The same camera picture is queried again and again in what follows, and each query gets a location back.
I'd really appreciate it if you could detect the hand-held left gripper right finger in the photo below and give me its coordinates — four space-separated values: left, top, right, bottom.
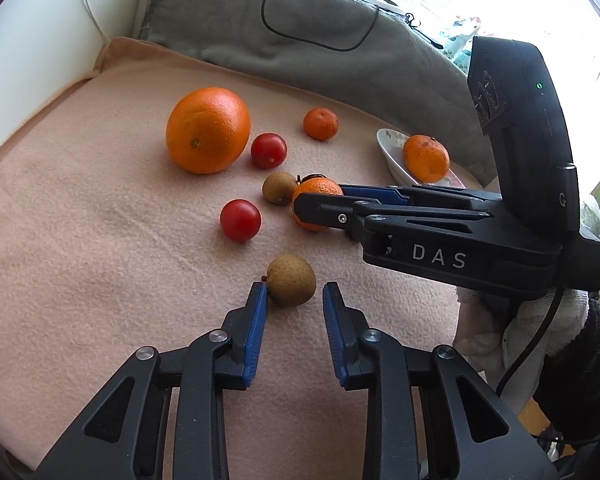
322 281 561 480

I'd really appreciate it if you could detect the spotted mandarin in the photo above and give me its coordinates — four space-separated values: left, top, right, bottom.
403 134 451 184

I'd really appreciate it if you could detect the person's right hand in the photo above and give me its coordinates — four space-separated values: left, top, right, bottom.
452 287 591 413

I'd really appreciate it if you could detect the red tomato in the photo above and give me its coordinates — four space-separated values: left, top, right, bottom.
219 199 262 243
250 133 288 169

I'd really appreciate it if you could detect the grey blanket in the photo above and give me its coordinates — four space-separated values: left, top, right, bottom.
139 0 496 186

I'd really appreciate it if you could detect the large orange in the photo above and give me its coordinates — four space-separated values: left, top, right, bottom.
166 87 252 175

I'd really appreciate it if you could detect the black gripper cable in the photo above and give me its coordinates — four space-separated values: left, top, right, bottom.
495 162 581 398

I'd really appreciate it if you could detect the person's right forearm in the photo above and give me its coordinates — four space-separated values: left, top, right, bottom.
532 300 600 443

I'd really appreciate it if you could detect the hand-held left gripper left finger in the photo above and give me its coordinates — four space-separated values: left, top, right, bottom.
32 281 269 480

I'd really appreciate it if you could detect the small mandarin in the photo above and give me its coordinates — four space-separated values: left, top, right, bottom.
303 107 339 141
291 176 344 232

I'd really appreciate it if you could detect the pink blanket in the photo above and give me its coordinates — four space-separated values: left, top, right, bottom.
0 36 496 476

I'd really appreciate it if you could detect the floral green packet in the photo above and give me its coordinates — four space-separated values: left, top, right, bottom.
437 15 481 78

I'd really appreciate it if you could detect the floral white plate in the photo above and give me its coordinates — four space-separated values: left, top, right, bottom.
376 128 467 191

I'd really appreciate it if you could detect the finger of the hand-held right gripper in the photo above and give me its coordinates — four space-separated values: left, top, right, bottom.
293 192 493 242
338 184 501 211

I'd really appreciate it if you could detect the brown longan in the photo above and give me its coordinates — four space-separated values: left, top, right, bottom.
266 254 317 308
262 171 299 206

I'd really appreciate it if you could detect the white cord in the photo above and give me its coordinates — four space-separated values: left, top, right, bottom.
79 0 109 44

